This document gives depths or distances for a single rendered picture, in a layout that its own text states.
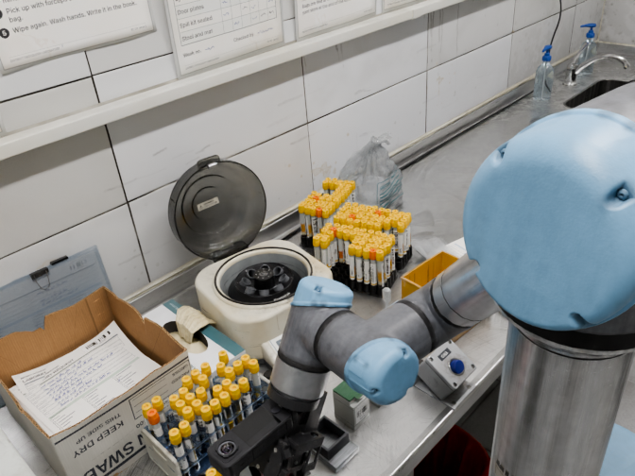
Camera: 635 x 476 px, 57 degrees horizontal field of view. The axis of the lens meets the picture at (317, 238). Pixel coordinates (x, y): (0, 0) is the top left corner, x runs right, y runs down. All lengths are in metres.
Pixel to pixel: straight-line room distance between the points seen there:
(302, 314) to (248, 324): 0.36
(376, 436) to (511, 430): 0.55
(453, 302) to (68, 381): 0.73
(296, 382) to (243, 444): 0.10
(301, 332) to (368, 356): 0.11
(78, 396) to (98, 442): 0.15
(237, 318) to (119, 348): 0.24
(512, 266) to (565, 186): 0.06
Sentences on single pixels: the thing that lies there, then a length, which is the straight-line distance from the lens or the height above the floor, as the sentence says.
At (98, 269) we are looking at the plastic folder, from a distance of 1.24.
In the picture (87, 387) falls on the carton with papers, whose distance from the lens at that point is 1.14.
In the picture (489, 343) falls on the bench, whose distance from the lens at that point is 1.20.
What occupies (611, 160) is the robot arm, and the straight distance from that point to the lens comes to 0.34.
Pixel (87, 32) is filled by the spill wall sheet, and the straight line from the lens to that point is 1.16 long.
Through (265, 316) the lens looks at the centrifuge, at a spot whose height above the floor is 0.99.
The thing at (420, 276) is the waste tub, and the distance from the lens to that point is 1.24.
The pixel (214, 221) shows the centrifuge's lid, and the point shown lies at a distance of 1.33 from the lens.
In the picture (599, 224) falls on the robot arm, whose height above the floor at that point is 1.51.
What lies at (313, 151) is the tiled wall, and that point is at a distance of 1.56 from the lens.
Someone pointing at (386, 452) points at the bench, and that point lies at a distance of 1.01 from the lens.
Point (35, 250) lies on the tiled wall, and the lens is 1.21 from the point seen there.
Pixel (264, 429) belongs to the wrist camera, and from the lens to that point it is 0.80.
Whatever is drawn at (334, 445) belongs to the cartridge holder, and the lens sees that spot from 0.98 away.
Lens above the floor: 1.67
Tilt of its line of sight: 32 degrees down
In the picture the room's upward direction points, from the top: 5 degrees counter-clockwise
